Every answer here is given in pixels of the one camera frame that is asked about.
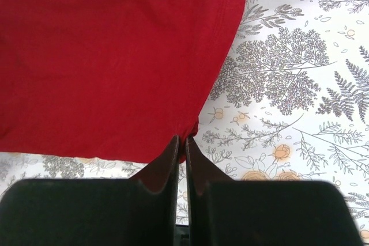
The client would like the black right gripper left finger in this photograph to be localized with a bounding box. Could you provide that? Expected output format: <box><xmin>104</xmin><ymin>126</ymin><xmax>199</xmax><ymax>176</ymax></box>
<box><xmin>1</xmin><ymin>136</ymin><xmax>179</xmax><ymax>245</ymax></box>

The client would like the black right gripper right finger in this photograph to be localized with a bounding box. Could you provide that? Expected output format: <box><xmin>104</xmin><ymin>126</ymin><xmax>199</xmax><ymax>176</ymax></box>
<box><xmin>185</xmin><ymin>137</ymin><xmax>363</xmax><ymax>245</ymax></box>

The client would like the dark red t shirt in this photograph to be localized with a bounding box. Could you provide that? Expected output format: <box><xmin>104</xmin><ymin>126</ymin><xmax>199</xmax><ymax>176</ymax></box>
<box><xmin>1</xmin><ymin>0</ymin><xmax>245</xmax><ymax>162</ymax></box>

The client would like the floral patterned table mat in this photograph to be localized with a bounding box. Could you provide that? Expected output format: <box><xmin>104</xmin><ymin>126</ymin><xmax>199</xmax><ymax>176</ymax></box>
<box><xmin>1</xmin><ymin>0</ymin><xmax>368</xmax><ymax>245</ymax></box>

